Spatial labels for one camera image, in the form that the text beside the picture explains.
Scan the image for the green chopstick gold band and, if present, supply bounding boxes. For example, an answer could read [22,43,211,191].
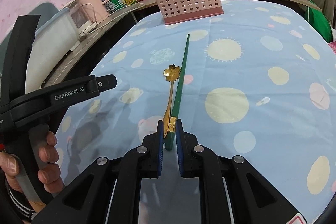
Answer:
[164,34,190,151]

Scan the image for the pink kitchen appliance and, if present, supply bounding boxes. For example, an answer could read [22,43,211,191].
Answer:
[66,0,110,33]

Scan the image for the person's left hand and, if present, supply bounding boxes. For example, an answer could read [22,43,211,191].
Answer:
[1,131,64,194]

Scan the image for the gold flower spoon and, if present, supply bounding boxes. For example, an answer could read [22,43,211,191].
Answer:
[163,64,181,139]

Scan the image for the blue planet pattern tablecloth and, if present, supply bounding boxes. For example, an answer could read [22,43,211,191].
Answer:
[57,0,335,223]

